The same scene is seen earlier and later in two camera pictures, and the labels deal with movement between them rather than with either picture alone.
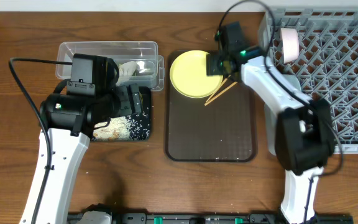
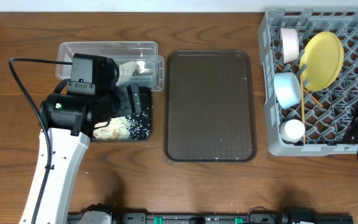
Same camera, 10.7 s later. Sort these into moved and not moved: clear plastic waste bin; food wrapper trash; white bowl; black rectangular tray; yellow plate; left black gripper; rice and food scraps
Moved: yellow plate
Not moved: rice and food scraps; food wrapper trash; left black gripper; clear plastic waste bin; black rectangular tray; white bowl
